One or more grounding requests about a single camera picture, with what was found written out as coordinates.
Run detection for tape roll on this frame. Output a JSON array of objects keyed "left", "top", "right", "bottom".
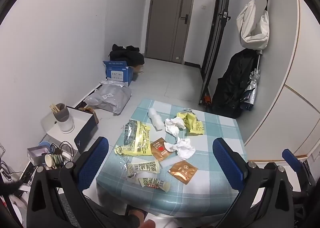
[{"left": 49, "top": 103, "right": 75, "bottom": 134}]

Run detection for grey mailer bag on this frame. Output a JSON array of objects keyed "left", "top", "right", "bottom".
[{"left": 84, "top": 84, "right": 132, "bottom": 115}]

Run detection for crumpled white tissue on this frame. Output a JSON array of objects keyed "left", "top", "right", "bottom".
[
  {"left": 164, "top": 138, "right": 196, "bottom": 160},
  {"left": 164, "top": 117, "right": 186, "bottom": 136}
]

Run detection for yellow plastic bag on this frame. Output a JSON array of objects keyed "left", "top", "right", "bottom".
[{"left": 176, "top": 110, "right": 205, "bottom": 134}]

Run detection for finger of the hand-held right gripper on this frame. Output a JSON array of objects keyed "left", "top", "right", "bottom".
[{"left": 282, "top": 148, "right": 317, "bottom": 193}]

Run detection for checked tablecloth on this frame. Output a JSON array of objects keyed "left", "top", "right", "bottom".
[{"left": 96, "top": 98, "right": 247, "bottom": 218}]

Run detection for clear printed wrapper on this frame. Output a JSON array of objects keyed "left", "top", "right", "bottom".
[{"left": 124, "top": 160, "right": 161, "bottom": 177}]

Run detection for white shoulder bag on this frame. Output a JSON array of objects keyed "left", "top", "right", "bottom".
[{"left": 236, "top": 0, "right": 270, "bottom": 49}]

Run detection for black backpack hanging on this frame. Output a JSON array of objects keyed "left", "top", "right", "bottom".
[{"left": 211, "top": 49, "right": 259, "bottom": 118}]

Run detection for black framed door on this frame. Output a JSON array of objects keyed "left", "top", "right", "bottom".
[{"left": 199, "top": 0, "right": 233, "bottom": 106}]

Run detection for black cables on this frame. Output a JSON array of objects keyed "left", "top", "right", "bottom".
[{"left": 50, "top": 142, "right": 75, "bottom": 162}]

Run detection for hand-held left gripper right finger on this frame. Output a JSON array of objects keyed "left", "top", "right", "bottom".
[{"left": 212, "top": 137, "right": 295, "bottom": 228}]

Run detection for brown heart sachet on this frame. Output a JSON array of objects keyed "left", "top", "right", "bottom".
[{"left": 150, "top": 137, "right": 173, "bottom": 162}]

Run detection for paper cup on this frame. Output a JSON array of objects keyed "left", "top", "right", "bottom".
[{"left": 44, "top": 153, "right": 56, "bottom": 168}]

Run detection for small cream wrapper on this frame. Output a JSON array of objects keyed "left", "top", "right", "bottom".
[{"left": 137, "top": 177, "right": 171, "bottom": 191}]

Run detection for black bag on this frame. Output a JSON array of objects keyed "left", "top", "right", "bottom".
[{"left": 109, "top": 43, "right": 145, "bottom": 67}]

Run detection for silver umbrella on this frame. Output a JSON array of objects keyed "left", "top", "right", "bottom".
[{"left": 241, "top": 50, "right": 263, "bottom": 111}]

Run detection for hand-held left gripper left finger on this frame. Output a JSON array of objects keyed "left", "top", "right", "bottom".
[{"left": 26, "top": 136, "right": 110, "bottom": 228}]

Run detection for person's leg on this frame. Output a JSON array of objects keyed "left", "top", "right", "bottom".
[{"left": 82, "top": 197, "right": 157, "bottom": 228}]

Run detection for blue cardboard box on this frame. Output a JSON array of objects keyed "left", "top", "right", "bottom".
[{"left": 102, "top": 60, "right": 134, "bottom": 87}]

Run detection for plain brown sachet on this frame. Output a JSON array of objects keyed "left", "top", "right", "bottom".
[{"left": 167, "top": 160, "right": 198, "bottom": 185}]

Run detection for yellow snack wrapper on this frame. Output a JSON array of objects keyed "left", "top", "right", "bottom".
[{"left": 114, "top": 120, "right": 153, "bottom": 156}]

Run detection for white box with dark side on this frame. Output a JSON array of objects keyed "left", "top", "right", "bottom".
[{"left": 46, "top": 106, "right": 99, "bottom": 151}]

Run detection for grey door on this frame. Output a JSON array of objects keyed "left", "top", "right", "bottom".
[{"left": 145, "top": 0, "right": 197, "bottom": 63}]

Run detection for white wardrobe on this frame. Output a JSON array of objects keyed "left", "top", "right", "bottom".
[{"left": 244, "top": 0, "right": 320, "bottom": 163}]

